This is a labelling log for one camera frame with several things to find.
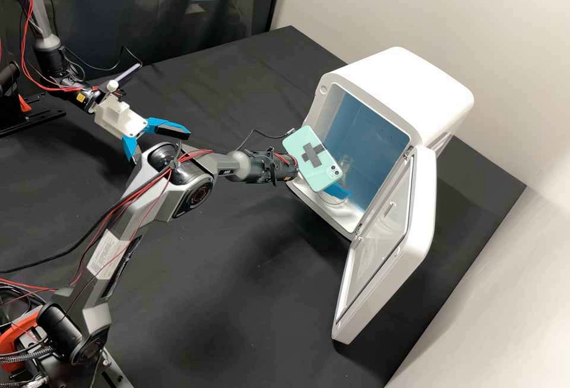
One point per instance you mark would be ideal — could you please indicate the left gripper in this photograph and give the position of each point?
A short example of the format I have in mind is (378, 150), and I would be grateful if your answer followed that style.
(119, 119)

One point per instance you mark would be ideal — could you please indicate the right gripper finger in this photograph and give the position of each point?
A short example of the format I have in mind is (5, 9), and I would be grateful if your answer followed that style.
(339, 192)

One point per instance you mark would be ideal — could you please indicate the clear flask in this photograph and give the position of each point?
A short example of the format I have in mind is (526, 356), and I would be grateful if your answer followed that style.
(345, 168)

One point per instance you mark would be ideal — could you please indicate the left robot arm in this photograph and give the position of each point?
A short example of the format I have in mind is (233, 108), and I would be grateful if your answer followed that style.
(46, 42)

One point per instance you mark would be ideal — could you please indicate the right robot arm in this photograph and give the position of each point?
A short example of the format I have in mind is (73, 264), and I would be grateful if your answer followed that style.
(147, 196)

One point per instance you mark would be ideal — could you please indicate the incubator door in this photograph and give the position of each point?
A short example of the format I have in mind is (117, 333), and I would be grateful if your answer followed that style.
(419, 227)

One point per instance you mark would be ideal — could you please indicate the white incubator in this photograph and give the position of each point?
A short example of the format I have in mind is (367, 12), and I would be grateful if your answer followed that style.
(401, 82)

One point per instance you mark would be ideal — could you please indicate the right wrist camera phone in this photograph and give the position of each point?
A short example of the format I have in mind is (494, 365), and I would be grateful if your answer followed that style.
(313, 159)

